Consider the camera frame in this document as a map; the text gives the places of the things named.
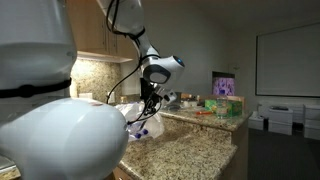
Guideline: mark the clear bottle behind box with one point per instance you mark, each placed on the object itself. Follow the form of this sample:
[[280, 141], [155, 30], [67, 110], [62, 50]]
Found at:
[[222, 107]]

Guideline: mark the computer monitor screen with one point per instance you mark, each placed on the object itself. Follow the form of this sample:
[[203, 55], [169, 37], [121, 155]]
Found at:
[[223, 83]]

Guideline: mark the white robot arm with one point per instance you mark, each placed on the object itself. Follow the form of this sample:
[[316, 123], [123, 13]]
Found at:
[[48, 134]]

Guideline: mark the orange marker pen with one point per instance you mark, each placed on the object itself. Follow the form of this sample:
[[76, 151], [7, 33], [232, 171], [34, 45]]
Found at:
[[204, 112]]

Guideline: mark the wooden upper cabinet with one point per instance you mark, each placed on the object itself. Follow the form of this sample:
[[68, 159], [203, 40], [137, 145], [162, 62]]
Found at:
[[92, 37]]

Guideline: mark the white storage boxes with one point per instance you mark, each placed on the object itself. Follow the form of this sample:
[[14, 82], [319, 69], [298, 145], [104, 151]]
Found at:
[[282, 117]]

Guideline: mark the white wall outlet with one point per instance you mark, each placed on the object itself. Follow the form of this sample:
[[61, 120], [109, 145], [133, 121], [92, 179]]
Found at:
[[111, 98]]

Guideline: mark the white projector screen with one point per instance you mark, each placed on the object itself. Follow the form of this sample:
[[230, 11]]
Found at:
[[288, 62]]

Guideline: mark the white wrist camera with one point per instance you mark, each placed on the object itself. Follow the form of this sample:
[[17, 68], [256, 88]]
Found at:
[[170, 97]]

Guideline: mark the white plastic bag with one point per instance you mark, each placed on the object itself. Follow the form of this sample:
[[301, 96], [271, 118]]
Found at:
[[137, 121]]

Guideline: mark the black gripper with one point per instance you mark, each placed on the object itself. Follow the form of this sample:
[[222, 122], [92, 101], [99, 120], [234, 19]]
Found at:
[[149, 97]]

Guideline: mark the clear bottle blue cap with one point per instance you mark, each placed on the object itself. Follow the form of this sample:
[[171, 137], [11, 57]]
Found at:
[[141, 133]]

